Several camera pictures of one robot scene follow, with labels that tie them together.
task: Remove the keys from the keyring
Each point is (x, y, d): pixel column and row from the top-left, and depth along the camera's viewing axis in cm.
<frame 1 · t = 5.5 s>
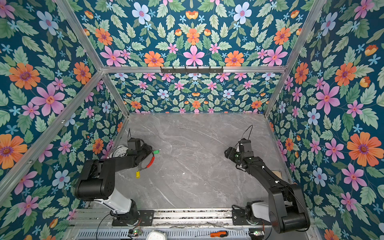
left hand: (151, 142, 96), fingers open
right hand: (228, 152, 89), fingers open
red capped key: (152, 160, 96), on the table
green capped key: (156, 152, 98), point 2 cm above the table
yellow capped key: (138, 174, 90), on the table

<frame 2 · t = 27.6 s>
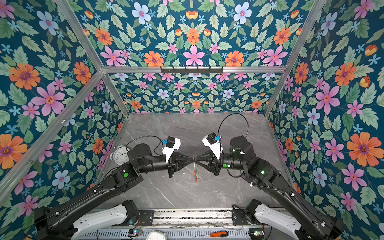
left hand: (193, 160, 54), fingers closed
right hand: (197, 158, 58), fingers open
red capped key: (195, 176, 60), point 29 cm above the table
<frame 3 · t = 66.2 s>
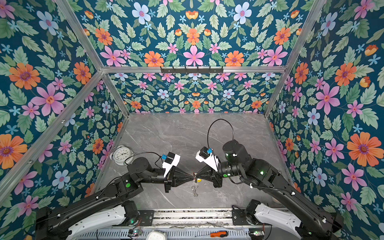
left hand: (191, 181, 53), fingers closed
right hand: (197, 172, 58), fingers closed
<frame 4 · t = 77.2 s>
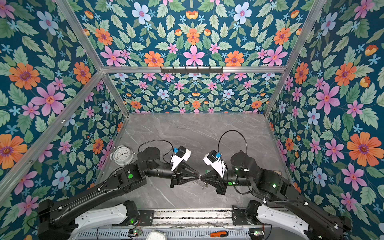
left hand: (197, 177, 53), fingers closed
right hand: (201, 177, 56), fingers closed
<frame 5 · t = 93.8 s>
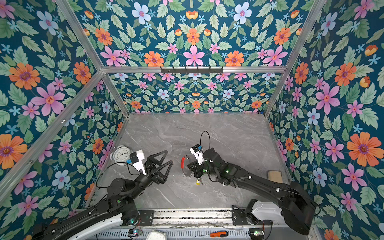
left hand: (168, 157, 56), fingers open
right hand: (187, 165, 75), fingers closed
